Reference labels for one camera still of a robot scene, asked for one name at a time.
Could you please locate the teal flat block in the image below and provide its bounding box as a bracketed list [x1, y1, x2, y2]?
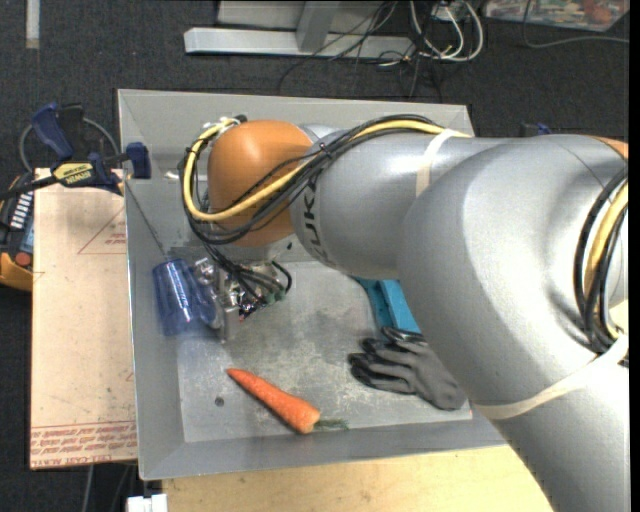
[351, 274, 422, 337]

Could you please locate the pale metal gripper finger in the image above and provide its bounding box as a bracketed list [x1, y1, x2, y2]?
[219, 300, 242, 347]
[206, 291, 225, 331]

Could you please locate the brown cardboard board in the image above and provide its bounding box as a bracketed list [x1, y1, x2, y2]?
[29, 167, 139, 471]

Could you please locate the orange carrot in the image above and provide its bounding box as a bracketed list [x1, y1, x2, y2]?
[226, 367, 349, 435]

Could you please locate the black glove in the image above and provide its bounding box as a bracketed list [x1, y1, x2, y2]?
[347, 325, 469, 413]

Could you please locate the grey metal bin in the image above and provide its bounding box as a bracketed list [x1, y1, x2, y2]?
[117, 88, 507, 482]

